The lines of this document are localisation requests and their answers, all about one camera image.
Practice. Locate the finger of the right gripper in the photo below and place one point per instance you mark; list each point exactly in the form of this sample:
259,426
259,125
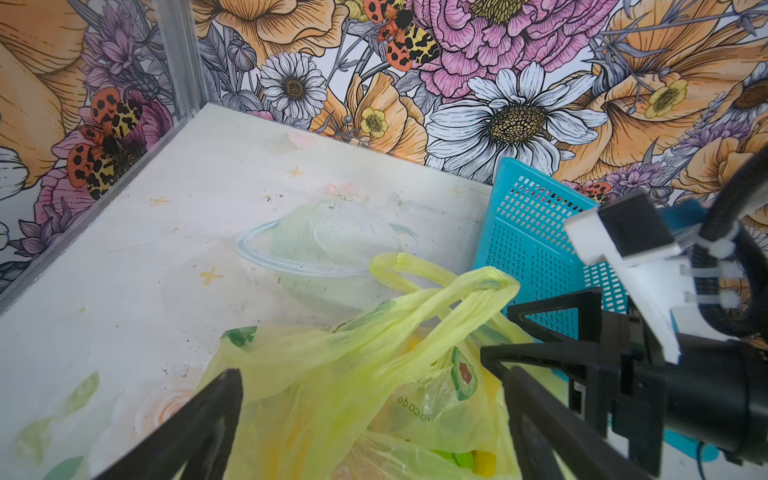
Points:
585,304
579,360

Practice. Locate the teal plastic basket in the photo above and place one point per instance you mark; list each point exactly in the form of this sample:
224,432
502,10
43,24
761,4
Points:
524,235

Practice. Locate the yellow-green plastic bag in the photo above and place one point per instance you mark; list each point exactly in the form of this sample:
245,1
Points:
396,392

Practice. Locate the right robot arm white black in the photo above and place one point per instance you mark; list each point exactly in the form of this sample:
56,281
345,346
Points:
639,318

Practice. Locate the left aluminium corner post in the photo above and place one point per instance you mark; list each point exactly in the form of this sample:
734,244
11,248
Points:
178,31

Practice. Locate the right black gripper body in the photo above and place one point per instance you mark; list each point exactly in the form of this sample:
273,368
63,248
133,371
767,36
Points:
715,393

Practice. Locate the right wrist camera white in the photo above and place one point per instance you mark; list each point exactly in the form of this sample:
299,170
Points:
658,255

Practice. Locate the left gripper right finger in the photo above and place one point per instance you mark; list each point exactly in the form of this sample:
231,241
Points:
544,433

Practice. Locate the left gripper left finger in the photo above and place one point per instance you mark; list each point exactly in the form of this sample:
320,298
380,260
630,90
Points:
195,443

